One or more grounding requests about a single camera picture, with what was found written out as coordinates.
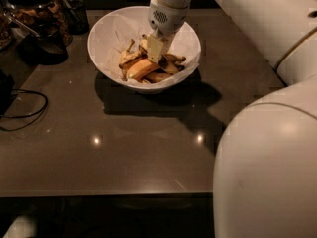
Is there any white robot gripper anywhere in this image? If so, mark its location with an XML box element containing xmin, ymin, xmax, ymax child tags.
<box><xmin>147</xmin><ymin>0</ymin><xmax>188</xmax><ymax>63</ymax></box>

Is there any dark spotted top banana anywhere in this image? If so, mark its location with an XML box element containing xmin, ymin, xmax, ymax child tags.
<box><xmin>139</xmin><ymin>35</ymin><xmax>186</xmax><ymax>75</ymax></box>

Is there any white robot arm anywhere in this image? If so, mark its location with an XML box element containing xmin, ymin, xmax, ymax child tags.
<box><xmin>150</xmin><ymin>0</ymin><xmax>317</xmax><ymax>238</ymax></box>

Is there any right brown banana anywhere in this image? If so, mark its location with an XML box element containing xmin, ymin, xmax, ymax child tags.
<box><xmin>164</xmin><ymin>54</ymin><xmax>186</xmax><ymax>70</ymax></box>

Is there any left brown stemmed banana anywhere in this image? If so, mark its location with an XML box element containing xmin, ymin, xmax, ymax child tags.
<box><xmin>119</xmin><ymin>39</ymin><xmax>142</xmax><ymax>69</ymax></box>

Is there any bright yellow banana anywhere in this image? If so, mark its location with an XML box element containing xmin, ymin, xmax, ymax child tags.
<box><xmin>126</xmin><ymin>59</ymin><xmax>159</xmax><ymax>80</ymax></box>

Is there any bottom yellow banana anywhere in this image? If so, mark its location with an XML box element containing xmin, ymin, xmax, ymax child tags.
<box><xmin>141</xmin><ymin>72</ymin><xmax>170</xmax><ymax>84</ymax></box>

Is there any white bowl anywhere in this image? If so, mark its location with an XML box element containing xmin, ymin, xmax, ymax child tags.
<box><xmin>87</xmin><ymin>6</ymin><xmax>201</xmax><ymax>94</ymax></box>

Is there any black mesh pen cup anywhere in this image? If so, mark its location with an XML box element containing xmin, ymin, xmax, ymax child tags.
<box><xmin>61</xmin><ymin>0</ymin><xmax>89</xmax><ymax>35</ymax></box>

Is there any black mug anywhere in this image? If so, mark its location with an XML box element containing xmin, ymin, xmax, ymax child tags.
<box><xmin>20</xmin><ymin>24</ymin><xmax>68</xmax><ymax>65</ymax></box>

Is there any glass jar with black lid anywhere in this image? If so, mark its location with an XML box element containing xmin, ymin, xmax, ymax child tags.
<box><xmin>6</xmin><ymin>0</ymin><xmax>72</xmax><ymax>46</ymax></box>

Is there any black device at left edge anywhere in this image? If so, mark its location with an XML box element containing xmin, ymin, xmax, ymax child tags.
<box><xmin>0</xmin><ymin>69</ymin><xmax>15</xmax><ymax>115</ymax></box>

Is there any white object under table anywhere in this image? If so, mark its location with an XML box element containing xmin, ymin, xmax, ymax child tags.
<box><xmin>2</xmin><ymin>215</ymin><xmax>38</xmax><ymax>238</ymax></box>

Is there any black cable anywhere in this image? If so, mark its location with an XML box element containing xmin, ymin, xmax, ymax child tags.
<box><xmin>0</xmin><ymin>88</ymin><xmax>49</xmax><ymax>133</ymax></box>

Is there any metal spoon handle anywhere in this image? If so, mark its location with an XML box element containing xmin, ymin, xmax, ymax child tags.
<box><xmin>5</xmin><ymin>13</ymin><xmax>40</xmax><ymax>37</ymax></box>

